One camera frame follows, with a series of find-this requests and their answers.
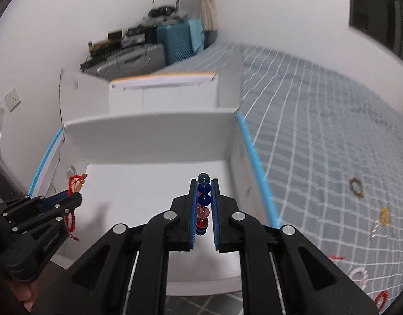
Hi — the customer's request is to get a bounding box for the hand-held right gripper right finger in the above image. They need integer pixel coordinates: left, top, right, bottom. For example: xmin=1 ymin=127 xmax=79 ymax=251
xmin=212 ymin=178 xmax=379 ymax=315

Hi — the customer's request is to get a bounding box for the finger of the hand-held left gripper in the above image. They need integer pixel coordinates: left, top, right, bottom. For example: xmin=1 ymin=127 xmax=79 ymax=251
xmin=11 ymin=205 xmax=82 ymax=234
xmin=3 ymin=192 xmax=83 ymax=219

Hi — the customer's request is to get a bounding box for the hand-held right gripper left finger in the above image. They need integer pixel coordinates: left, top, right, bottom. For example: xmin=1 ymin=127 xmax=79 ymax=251
xmin=31 ymin=178 xmax=199 ymax=315

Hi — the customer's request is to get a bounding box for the multicolour glass bead bracelet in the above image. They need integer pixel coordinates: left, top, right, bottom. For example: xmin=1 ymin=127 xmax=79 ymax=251
xmin=195 ymin=172 xmax=211 ymax=237

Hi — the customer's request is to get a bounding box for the large white cardboard box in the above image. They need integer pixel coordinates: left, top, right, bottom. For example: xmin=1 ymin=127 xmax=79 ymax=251
xmin=27 ymin=44 xmax=281 ymax=297

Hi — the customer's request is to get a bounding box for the brown wooden bead bracelet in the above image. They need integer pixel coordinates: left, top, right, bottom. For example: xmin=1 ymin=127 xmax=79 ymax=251
xmin=349 ymin=177 xmax=365 ymax=198

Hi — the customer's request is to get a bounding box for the pink bead bracelet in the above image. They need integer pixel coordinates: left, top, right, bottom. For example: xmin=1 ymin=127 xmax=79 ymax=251
xmin=351 ymin=267 xmax=369 ymax=291

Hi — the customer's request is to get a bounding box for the red bead bracelet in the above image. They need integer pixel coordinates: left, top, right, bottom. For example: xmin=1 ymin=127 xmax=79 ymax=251
xmin=374 ymin=290 xmax=389 ymax=309

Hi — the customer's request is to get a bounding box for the grey checked bed sheet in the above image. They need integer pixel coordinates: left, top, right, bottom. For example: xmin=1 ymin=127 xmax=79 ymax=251
xmin=156 ymin=41 xmax=403 ymax=315

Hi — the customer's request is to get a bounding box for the grey suitcase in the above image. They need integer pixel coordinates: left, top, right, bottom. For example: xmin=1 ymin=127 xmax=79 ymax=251
xmin=86 ymin=43 xmax=166 ymax=81

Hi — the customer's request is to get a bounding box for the blue suitcase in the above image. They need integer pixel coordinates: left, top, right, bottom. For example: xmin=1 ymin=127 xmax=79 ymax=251
xmin=156 ymin=20 xmax=204 ymax=66

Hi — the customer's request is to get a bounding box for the light blue cloth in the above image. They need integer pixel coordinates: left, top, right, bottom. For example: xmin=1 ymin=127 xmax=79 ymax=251
xmin=188 ymin=19 xmax=205 ymax=55

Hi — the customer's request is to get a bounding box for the pile of dark boxes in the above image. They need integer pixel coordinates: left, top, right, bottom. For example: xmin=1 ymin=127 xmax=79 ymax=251
xmin=88 ymin=23 xmax=158 ymax=56

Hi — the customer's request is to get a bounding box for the black bag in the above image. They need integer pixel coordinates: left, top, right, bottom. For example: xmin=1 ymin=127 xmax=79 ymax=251
xmin=149 ymin=5 xmax=179 ymax=18

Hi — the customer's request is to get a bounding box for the beige curtain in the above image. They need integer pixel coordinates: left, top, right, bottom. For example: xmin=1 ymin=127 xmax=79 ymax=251
xmin=199 ymin=0 xmax=219 ymax=32

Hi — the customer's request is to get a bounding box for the white wall socket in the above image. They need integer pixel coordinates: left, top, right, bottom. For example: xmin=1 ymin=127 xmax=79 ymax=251
xmin=4 ymin=87 xmax=21 ymax=112

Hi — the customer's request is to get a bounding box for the dark window frame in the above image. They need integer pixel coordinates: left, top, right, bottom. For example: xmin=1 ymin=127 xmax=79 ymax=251
xmin=349 ymin=0 xmax=403 ymax=73

